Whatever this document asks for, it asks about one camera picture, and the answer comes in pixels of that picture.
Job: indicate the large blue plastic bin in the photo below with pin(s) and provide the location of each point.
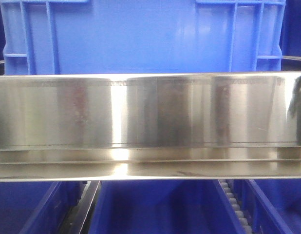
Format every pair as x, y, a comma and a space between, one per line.
141, 36

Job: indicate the lower middle blue bin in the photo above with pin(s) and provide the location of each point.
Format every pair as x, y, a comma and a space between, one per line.
164, 207

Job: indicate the white roller conveyor track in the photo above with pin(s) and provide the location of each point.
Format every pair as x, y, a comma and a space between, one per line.
235, 205

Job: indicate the lower right blue bin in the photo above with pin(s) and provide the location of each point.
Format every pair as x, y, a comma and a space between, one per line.
271, 206

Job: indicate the lower left blue bin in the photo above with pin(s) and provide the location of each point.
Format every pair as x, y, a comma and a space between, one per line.
36, 207

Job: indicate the dark blue bin upper right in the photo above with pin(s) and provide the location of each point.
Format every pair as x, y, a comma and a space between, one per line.
290, 42

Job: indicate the stainless steel shelf rail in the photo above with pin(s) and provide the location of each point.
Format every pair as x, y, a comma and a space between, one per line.
150, 126

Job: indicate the dark metal divider rail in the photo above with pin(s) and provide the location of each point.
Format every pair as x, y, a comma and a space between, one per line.
77, 220

